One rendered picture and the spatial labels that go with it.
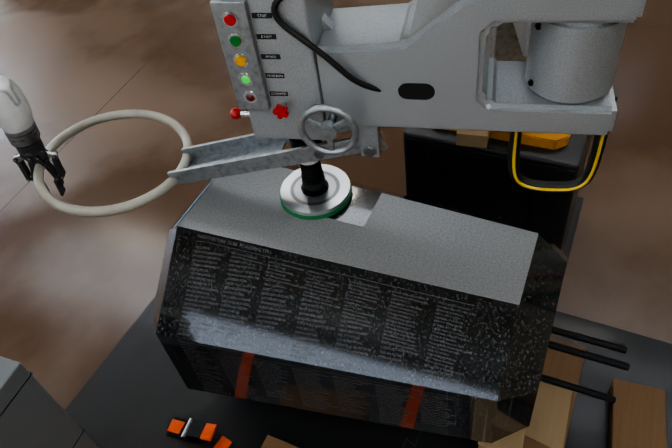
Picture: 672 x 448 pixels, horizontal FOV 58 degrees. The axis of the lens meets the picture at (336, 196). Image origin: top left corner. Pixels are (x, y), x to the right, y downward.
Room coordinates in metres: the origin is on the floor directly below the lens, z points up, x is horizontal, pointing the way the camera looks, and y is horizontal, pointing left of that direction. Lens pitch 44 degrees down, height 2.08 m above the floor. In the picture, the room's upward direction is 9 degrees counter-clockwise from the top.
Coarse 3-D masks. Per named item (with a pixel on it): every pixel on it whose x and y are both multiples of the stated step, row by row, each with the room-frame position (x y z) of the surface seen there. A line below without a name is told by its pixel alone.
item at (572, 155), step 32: (416, 128) 1.67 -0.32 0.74; (416, 160) 1.63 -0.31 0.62; (448, 160) 1.57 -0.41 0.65; (480, 160) 1.51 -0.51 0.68; (544, 160) 1.40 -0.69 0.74; (576, 160) 1.38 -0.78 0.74; (416, 192) 1.63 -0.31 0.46; (448, 192) 1.58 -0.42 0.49; (480, 192) 1.51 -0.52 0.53; (512, 192) 1.45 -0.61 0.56; (544, 192) 1.39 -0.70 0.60; (576, 192) 1.61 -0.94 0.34; (544, 224) 1.38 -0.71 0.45; (576, 224) 1.71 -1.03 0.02
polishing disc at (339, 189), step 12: (300, 168) 1.42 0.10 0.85; (324, 168) 1.40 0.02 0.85; (336, 168) 1.39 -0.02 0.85; (288, 180) 1.37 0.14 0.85; (300, 180) 1.37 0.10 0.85; (336, 180) 1.34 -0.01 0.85; (348, 180) 1.33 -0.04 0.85; (288, 192) 1.32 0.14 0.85; (300, 192) 1.31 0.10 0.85; (336, 192) 1.29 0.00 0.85; (348, 192) 1.28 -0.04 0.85; (288, 204) 1.27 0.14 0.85; (300, 204) 1.26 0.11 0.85; (312, 204) 1.25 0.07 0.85; (324, 204) 1.25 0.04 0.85; (336, 204) 1.24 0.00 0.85
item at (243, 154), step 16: (208, 144) 1.48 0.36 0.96; (224, 144) 1.46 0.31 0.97; (240, 144) 1.44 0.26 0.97; (256, 144) 1.43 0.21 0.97; (272, 144) 1.41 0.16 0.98; (320, 144) 1.25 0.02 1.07; (336, 144) 1.23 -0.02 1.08; (384, 144) 1.19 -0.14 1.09; (192, 160) 1.49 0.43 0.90; (208, 160) 1.46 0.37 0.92; (224, 160) 1.42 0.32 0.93; (240, 160) 1.32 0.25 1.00; (256, 160) 1.31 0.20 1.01; (272, 160) 1.29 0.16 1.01; (288, 160) 1.28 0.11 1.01; (304, 160) 1.26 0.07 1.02; (176, 176) 1.39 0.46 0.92; (192, 176) 1.38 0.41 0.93; (208, 176) 1.36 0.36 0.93; (224, 176) 1.34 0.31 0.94
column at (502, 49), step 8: (504, 24) 1.66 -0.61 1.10; (512, 24) 1.66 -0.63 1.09; (496, 32) 1.67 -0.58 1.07; (504, 32) 1.66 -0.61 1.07; (512, 32) 1.66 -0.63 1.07; (488, 40) 1.73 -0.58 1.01; (496, 40) 1.66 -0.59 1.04; (504, 40) 1.66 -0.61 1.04; (512, 40) 1.66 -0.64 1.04; (488, 48) 1.73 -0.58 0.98; (496, 48) 1.66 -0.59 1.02; (504, 48) 1.66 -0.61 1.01; (512, 48) 1.66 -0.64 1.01; (520, 48) 1.66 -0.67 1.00; (488, 56) 1.72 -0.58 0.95; (496, 56) 1.66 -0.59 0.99; (504, 56) 1.66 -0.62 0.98; (512, 56) 1.66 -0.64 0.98; (520, 56) 1.66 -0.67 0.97
